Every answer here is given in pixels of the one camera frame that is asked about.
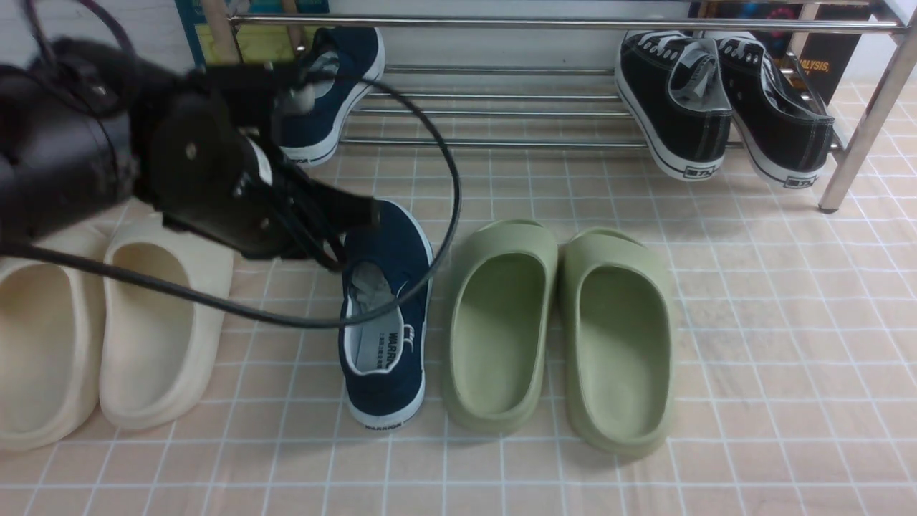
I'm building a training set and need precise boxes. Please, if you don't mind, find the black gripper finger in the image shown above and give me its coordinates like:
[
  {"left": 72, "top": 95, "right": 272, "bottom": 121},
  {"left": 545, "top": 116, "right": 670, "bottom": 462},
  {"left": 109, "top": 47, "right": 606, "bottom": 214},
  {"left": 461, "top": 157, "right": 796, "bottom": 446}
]
[
  {"left": 284, "top": 208, "right": 346, "bottom": 273},
  {"left": 287, "top": 172, "right": 381, "bottom": 231}
]

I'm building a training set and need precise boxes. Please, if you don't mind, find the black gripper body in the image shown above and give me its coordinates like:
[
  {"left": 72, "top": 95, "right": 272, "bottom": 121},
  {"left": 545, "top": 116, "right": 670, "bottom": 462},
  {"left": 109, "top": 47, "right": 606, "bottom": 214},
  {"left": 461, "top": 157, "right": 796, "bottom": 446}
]
[{"left": 135, "top": 92, "right": 302, "bottom": 260}]

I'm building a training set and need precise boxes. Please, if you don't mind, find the navy canvas shoe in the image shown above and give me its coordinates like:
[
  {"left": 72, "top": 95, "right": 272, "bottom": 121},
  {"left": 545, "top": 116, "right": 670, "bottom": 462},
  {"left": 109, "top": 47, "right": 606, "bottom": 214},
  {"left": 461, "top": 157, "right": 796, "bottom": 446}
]
[
  {"left": 277, "top": 27, "right": 385, "bottom": 169},
  {"left": 338, "top": 200, "right": 433, "bottom": 431}
]

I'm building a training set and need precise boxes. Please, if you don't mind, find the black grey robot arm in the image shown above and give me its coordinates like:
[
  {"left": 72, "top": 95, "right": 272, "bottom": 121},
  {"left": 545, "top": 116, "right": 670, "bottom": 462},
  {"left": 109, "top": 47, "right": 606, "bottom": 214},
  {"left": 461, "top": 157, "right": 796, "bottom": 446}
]
[{"left": 1, "top": 38, "right": 381, "bottom": 271}]

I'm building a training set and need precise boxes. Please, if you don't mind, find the chrome metal shoe rack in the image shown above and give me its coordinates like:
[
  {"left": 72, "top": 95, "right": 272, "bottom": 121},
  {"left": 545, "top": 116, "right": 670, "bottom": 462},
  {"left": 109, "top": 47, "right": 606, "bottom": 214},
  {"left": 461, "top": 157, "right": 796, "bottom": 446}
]
[{"left": 201, "top": 1, "right": 915, "bottom": 214}]

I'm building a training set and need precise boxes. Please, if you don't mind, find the yellow green paper bag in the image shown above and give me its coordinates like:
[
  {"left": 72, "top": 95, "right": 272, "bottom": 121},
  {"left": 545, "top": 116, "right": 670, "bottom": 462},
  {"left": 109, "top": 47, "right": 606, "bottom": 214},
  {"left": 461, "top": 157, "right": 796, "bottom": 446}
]
[{"left": 174, "top": 1, "right": 330, "bottom": 66}]

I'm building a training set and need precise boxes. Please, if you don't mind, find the left green foam slipper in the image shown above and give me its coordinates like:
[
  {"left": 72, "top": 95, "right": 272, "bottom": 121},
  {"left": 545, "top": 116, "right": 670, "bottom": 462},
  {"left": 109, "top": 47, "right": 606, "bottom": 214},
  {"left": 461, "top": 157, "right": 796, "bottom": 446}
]
[{"left": 443, "top": 219, "right": 559, "bottom": 435}]

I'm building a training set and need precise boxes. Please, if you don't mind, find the green foam slipper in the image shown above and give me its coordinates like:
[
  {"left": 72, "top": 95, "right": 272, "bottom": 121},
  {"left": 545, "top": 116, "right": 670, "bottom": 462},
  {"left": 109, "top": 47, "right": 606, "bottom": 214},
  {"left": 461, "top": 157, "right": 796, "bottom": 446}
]
[
  {"left": 559, "top": 226, "right": 677, "bottom": 459},
  {"left": 443, "top": 219, "right": 559, "bottom": 435}
]

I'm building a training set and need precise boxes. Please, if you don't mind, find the right cream foam slipper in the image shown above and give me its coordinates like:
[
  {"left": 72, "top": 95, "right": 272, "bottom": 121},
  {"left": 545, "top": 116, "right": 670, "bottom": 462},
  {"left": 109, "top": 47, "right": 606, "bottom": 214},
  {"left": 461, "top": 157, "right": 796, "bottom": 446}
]
[{"left": 99, "top": 214, "right": 234, "bottom": 430}]

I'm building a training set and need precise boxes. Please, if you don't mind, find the cream foam slipper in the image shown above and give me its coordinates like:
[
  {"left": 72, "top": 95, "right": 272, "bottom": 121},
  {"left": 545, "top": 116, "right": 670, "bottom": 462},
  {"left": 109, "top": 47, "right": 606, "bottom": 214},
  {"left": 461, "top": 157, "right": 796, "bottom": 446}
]
[
  {"left": 99, "top": 214, "right": 234, "bottom": 430},
  {"left": 1, "top": 258, "right": 106, "bottom": 451}
]

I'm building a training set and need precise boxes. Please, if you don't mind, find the left cream foam slipper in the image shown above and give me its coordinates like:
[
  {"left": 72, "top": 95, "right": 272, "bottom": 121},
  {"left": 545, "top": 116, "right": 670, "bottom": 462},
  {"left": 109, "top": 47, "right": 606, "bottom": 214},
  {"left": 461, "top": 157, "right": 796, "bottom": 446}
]
[{"left": 1, "top": 258, "right": 106, "bottom": 451}]

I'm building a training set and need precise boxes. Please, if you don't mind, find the right green foam slipper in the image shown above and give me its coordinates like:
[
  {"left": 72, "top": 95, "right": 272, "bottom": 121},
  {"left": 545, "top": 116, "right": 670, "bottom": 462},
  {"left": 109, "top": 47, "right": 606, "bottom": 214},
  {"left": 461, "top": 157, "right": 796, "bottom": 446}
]
[{"left": 559, "top": 226, "right": 677, "bottom": 459}]

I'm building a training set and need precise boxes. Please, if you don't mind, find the left black canvas sneaker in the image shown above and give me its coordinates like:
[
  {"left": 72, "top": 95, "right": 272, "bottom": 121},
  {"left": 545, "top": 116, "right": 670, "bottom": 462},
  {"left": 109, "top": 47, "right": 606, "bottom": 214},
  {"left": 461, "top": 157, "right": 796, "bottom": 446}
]
[{"left": 615, "top": 30, "right": 733, "bottom": 182}]

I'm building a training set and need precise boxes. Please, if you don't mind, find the black canvas sneaker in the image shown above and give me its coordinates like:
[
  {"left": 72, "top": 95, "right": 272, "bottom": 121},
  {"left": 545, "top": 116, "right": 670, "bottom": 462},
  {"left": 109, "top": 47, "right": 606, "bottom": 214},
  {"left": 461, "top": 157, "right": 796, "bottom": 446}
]
[
  {"left": 704, "top": 32, "right": 835, "bottom": 190},
  {"left": 615, "top": 30, "right": 733, "bottom": 182}
]

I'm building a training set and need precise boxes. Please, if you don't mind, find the right black canvas sneaker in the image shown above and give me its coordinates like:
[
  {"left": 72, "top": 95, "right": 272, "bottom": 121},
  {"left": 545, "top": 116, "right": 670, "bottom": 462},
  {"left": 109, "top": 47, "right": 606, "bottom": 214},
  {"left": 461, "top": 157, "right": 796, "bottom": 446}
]
[{"left": 704, "top": 32, "right": 835, "bottom": 190}]

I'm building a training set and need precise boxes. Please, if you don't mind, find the black book orange text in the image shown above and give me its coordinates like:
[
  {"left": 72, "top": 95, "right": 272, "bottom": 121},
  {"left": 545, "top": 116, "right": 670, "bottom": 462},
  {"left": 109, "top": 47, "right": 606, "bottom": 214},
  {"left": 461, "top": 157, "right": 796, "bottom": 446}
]
[{"left": 688, "top": 2, "right": 870, "bottom": 102}]

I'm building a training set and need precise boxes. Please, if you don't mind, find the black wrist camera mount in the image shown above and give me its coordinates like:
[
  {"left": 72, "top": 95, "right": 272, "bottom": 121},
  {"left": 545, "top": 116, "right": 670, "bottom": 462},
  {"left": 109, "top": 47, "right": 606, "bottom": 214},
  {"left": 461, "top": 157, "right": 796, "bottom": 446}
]
[{"left": 187, "top": 62, "right": 315, "bottom": 137}]

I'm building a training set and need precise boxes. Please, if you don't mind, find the black cable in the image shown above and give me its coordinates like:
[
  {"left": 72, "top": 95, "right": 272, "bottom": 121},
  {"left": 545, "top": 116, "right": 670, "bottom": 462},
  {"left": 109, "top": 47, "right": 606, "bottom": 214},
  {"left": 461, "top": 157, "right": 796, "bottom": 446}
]
[{"left": 0, "top": 0, "right": 462, "bottom": 330}]

